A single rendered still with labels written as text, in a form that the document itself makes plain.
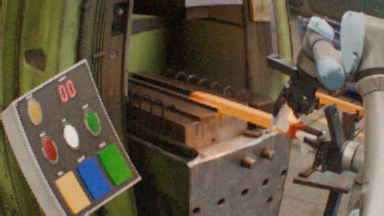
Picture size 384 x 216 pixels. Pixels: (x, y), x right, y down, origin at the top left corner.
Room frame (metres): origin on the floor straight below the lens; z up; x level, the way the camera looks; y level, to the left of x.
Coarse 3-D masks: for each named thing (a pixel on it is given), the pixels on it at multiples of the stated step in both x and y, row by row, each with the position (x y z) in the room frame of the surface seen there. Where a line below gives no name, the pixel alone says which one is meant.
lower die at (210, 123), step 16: (128, 80) 1.77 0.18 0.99; (160, 80) 1.74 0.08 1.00; (176, 80) 1.77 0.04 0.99; (128, 96) 1.66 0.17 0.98; (160, 96) 1.63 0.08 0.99; (176, 96) 1.61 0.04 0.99; (224, 96) 1.62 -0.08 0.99; (128, 112) 1.60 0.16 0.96; (144, 112) 1.55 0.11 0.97; (160, 112) 1.53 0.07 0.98; (176, 112) 1.53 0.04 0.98; (192, 112) 1.50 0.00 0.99; (208, 112) 1.50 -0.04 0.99; (160, 128) 1.50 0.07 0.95; (176, 128) 1.46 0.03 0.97; (192, 128) 1.45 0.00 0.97; (208, 128) 1.48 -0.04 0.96; (224, 128) 1.51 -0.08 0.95; (240, 128) 1.55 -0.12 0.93; (192, 144) 1.45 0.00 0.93; (208, 144) 1.48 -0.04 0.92
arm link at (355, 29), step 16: (352, 16) 0.77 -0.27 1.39; (368, 16) 0.79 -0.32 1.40; (352, 32) 0.75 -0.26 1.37; (368, 32) 0.75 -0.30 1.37; (352, 48) 0.75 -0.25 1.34; (368, 48) 0.74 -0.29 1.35; (352, 64) 0.75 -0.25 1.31; (368, 64) 0.73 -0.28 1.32; (368, 80) 0.72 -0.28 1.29; (368, 96) 0.72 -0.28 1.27; (368, 112) 0.71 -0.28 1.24; (368, 128) 0.70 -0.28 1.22; (368, 144) 0.69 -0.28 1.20; (368, 160) 0.67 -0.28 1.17; (368, 176) 0.66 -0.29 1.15; (368, 192) 0.64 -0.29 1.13; (368, 208) 0.62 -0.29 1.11
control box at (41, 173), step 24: (72, 72) 1.15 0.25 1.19; (24, 96) 0.96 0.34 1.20; (48, 96) 1.04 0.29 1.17; (96, 96) 1.19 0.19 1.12; (24, 120) 0.92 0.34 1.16; (48, 120) 1.00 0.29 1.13; (72, 120) 1.07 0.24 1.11; (24, 144) 0.90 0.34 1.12; (96, 144) 1.10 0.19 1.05; (120, 144) 1.17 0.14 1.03; (24, 168) 0.91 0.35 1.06; (48, 168) 0.91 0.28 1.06; (72, 168) 0.98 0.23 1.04; (48, 192) 0.87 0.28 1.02; (120, 192) 1.07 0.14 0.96
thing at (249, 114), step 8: (192, 96) 1.58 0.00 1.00; (200, 96) 1.57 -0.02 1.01; (208, 96) 1.56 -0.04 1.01; (216, 104) 1.52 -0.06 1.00; (224, 104) 1.50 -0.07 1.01; (232, 104) 1.50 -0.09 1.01; (240, 104) 1.50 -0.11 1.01; (224, 112) 1.50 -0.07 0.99; (232, 112) 1.48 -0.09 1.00; (240, 112) 1.46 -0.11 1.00; (248, 112) 1.44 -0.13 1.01; (256, 112) 1.43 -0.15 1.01; (248, 120) 1.44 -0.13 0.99; (256, 120) 1.42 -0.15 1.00; (264, 120) 1.40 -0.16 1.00; (288, 128) 1.33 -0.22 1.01; (296, 128) 1.31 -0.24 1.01; (304, 128) 1.29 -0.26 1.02; (312, 128) 1.29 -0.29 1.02; (296, 136) 1.31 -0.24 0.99
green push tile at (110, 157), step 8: (112, 144) 1.14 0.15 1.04; (104, 152) 1.10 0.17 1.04; (112, 152) 1.12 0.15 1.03; (104, 160) 1.08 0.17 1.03; (112, 160) 1.11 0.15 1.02; (120, 160) 1.13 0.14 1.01; (104, 168) 1.08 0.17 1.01; (112, 168) 1.09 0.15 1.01; (120, 168) 1.11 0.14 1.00; (128, 168) 1.14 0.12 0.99; (112, 176) 1.07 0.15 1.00; (120, 176) 1.10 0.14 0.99; (128, 176) 1.12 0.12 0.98
